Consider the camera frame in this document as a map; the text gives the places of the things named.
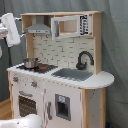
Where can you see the silver toy pot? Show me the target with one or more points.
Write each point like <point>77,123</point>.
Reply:
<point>31,62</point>

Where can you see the black toy faucet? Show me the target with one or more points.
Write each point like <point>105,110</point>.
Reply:
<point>82,63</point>

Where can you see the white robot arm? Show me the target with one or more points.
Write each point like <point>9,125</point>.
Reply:
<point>29,121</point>

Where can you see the grey toy sink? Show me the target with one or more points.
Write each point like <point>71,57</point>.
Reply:
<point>72,74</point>

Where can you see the white fridge door with dispenser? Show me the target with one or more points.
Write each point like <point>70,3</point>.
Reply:
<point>64,106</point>

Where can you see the wooden toy kitchen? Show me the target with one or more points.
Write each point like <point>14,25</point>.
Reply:
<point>63,53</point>

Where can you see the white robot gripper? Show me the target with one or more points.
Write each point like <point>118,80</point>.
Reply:
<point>9,30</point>

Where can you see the red stove knob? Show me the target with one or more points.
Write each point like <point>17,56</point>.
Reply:
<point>15,79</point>
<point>34,84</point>

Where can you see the white oven door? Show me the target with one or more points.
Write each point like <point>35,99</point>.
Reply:
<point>27,101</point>

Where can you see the left red stove knob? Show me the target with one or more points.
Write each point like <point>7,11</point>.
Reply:
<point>15,79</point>

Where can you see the white microwave door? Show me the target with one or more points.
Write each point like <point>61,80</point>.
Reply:
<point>65,27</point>

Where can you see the black toy stovetop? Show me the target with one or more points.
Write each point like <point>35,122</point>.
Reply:
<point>41,68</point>

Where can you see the grey range hood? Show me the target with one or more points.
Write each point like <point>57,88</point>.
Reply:
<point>41,26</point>

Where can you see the right red stove knob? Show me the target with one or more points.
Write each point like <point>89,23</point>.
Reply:
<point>34,84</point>

